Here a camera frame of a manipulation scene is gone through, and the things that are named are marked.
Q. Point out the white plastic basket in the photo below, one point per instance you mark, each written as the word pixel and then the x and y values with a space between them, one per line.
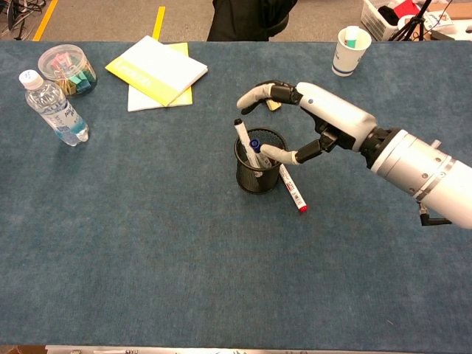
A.
pixel 376 20

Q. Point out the blue felt table cover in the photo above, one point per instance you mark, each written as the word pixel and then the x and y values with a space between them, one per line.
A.
pixel 147 239

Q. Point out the clear jar of binder clips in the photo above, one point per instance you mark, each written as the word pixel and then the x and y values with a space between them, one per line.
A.
pixel 68 70

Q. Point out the yellow white Lexicon notebook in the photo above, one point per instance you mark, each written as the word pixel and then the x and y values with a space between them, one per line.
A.
pixel 158 68

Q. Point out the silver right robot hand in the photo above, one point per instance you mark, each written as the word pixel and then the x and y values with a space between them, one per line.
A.
pixel 339 110

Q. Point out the black mesh pen cup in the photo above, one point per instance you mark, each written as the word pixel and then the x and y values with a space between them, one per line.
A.
pixel 258 180

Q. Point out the clear plastic water bottle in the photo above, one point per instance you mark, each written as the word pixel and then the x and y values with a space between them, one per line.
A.
pixel 55 110

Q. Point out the white paper cup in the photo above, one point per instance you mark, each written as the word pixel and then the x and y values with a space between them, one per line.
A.
pixel 344 60

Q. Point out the black capped white marker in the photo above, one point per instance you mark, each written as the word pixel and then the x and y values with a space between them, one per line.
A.
pixel 243 138

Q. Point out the black tripod stand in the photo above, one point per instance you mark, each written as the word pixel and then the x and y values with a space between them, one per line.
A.
pixel 413 22

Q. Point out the red capped white marker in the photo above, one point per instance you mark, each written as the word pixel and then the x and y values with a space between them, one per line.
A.
pixel 295 191

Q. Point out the white green glue stick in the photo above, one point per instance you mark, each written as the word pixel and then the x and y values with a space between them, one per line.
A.
pixel 351 37

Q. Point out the blue capped white marker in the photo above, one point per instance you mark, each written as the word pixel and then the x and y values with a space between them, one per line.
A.
pixel 255 145

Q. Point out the yellow eraser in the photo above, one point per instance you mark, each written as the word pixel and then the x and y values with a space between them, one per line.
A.
pixel 273 105

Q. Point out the black office chair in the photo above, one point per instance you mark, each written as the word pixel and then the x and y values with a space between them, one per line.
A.
pixel 236 18

